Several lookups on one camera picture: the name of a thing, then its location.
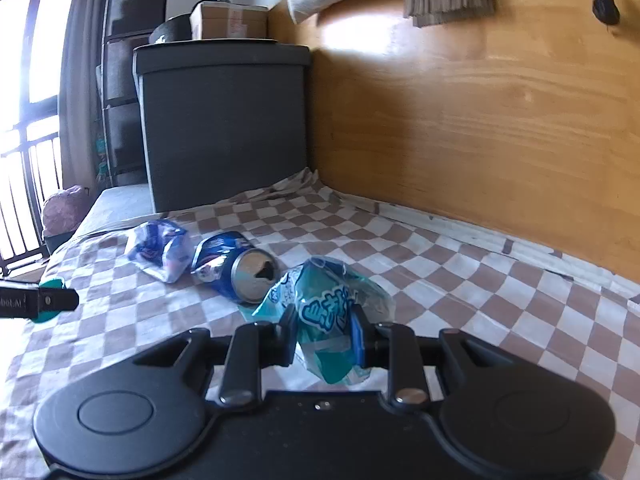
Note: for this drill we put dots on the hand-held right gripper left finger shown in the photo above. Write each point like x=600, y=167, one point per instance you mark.
x=287, y=332

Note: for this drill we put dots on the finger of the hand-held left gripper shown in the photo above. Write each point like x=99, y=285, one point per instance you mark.
x=60, y=300

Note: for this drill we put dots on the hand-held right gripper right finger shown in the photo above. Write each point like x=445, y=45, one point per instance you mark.
x=358, y=337

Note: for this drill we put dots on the teal snack bag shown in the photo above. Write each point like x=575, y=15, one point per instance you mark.
x=325, y=280

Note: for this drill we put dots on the pink bedding bundle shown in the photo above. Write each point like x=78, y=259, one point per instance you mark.
x=65, y=207

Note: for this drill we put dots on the crushed blue drink can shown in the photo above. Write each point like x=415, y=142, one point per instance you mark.
x=220, y=260

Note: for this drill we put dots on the brown white checkered blanket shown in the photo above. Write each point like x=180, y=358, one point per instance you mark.
x=450, y=285

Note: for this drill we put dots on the blue plastic wrapper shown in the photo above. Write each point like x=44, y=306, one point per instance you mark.
x=155, y=247

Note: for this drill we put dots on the grey bench cushion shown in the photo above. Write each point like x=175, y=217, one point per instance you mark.
x=120, y=205

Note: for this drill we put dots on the dark balcony railing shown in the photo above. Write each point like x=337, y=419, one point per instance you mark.
x=25, y=185

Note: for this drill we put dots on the dark grey storage box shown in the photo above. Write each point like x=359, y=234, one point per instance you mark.
x=225, y=125

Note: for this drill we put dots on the dark drawer tower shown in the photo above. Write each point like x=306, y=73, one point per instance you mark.
x=125, y=70

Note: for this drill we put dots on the grey curtain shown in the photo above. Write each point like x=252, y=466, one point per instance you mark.
x=82, y=60

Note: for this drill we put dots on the black bag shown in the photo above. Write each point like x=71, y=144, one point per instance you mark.
x=170, y=32

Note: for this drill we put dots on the brown cardboard box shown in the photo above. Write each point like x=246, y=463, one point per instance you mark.
x=230, y=20

